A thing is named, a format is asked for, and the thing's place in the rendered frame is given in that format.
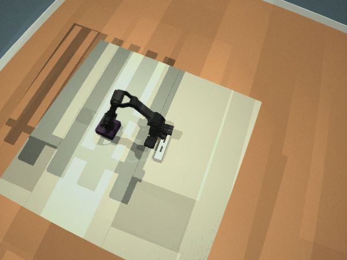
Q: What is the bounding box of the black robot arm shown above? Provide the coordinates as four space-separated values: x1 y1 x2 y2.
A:
100 90 174 140

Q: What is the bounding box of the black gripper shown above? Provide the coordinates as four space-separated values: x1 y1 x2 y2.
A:
144 129 159 149

